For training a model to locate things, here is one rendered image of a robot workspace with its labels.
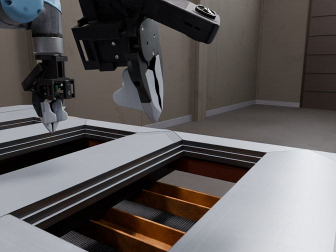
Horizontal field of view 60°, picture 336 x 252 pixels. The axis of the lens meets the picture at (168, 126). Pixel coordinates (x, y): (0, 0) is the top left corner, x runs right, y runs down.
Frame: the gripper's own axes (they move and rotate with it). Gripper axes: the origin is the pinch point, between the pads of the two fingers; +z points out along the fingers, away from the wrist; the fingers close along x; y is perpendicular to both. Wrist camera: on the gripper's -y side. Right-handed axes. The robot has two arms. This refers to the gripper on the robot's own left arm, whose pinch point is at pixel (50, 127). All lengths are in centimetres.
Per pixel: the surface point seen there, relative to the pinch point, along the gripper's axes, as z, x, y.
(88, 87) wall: 12, 220, -222
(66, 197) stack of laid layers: 7.5, -17.0, 27.2
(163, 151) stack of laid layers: 7.0, 17.3, 27.0
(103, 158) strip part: 5.8, 0.4, 19.8
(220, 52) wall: -44, 576, -185
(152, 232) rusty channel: 22.3, 1.4, 34.0
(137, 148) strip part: 5.8, 12.2, 21.6
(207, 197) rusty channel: 20.4, 22.4, 38.8
